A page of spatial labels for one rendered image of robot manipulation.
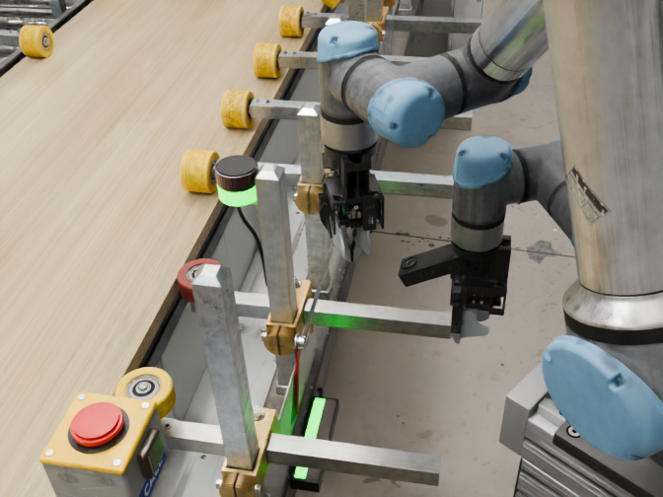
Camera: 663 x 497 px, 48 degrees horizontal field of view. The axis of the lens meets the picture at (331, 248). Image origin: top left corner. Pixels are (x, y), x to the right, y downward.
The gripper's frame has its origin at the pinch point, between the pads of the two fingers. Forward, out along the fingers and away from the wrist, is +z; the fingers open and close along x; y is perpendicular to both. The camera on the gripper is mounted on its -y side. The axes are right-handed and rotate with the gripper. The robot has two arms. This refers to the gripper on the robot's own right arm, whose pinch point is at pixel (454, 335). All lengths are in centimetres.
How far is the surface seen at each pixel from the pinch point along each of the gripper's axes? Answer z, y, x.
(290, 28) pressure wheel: -12, -49, 96
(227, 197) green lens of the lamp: -29.0, -32.2, -6.8
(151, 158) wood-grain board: -8, -64, 35
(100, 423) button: -41, -26, -55
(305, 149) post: -21.6, -27.4, 19.3
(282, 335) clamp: -4.5, -26.1, -8.3
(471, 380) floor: 83, 5, 66
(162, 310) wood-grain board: -7.1, -45.7, -7.9
